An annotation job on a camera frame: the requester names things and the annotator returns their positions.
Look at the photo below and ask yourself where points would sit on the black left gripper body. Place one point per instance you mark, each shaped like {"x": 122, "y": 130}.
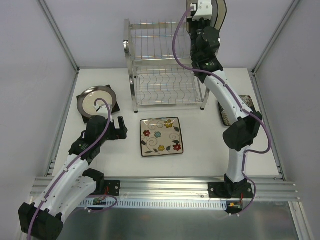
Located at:
{"x": 118, "y": 130}

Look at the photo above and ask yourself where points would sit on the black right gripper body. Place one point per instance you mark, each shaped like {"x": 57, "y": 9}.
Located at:
{"x": 197, "y": 33}

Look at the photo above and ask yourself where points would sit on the white square plate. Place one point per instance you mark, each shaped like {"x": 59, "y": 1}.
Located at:
{"x": 221, "y": 14}
{"x": 215, "y": 12}

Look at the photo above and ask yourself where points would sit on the colourful flower plate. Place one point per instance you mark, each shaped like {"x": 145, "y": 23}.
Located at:
{"x": 161, "y": 137}

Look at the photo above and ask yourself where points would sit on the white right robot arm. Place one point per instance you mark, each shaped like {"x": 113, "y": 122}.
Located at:
{"x": 244, "y": 122}

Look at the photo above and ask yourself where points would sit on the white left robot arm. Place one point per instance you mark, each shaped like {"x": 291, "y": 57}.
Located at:
{"x": 44, "y": 218}

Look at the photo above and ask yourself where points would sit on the stainless steel dish rack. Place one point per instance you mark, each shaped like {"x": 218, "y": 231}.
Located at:
{"x": 155, "y": 78}

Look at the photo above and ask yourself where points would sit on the black square plate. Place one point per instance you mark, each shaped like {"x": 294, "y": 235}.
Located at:
{"x": 113, "y": 110}

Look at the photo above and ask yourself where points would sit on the round silver-rimmed plate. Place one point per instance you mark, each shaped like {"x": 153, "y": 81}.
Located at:
{"x": 96, "y": 98}

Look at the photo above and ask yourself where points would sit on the dark floral square plate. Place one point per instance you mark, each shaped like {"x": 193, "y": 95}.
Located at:
{"x": 223, "y": 116}

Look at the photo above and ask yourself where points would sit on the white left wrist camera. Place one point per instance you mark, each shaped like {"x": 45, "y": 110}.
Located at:
{"x": 102, "y": 110}

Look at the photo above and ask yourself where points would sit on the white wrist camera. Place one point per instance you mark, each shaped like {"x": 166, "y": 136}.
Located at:
{"x": 102, "y": 110}
{"x": 202, "y": 9}

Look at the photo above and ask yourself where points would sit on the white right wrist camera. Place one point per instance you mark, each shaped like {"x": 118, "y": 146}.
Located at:
{"x": 202, "y": 9}

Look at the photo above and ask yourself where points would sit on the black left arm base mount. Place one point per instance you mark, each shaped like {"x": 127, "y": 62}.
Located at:
{"x": 108, "y": 187}

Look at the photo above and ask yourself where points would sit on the white slotted cable duct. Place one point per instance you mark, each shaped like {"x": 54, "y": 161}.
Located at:
{"x": 202, "y": 204}

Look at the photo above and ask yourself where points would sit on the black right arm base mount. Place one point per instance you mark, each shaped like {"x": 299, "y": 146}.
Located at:
{"x": 227, "y": 189}

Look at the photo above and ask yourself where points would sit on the aluminium rail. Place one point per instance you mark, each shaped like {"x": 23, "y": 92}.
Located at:
{"x": 196, "y": 188}

